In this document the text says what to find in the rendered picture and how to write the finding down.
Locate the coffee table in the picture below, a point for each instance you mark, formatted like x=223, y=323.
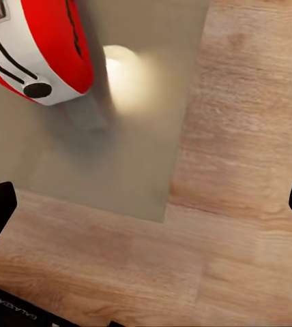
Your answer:
x=115, y=147

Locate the radio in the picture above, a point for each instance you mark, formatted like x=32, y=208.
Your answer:
x=44, y=54

